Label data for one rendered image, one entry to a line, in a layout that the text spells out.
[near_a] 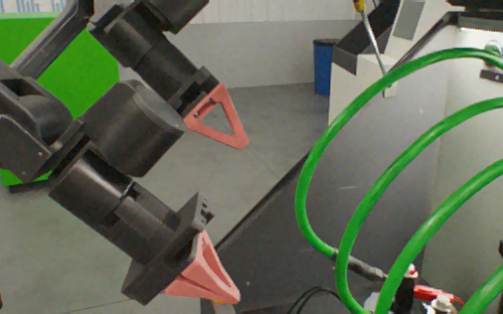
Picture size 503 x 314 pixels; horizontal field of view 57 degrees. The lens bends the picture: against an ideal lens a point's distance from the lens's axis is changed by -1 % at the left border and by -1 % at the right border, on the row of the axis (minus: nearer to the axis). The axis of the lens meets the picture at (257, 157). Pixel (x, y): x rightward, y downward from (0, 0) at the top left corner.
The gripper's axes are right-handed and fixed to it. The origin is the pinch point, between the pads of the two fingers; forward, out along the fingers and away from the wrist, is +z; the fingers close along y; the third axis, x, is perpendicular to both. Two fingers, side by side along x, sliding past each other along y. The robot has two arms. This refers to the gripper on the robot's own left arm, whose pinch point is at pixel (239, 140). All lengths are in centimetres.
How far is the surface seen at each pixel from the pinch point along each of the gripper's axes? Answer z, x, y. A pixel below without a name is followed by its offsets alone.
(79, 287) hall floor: 11, 114, 188
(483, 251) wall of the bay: 53, -18, 26
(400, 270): 18.7, -1.8, -15.6
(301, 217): 12.5, 1.4, -0.7
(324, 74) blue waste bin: 77, -157, 603
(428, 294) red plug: 36.1, -3.3, 4.4
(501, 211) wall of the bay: 47, -25, 22
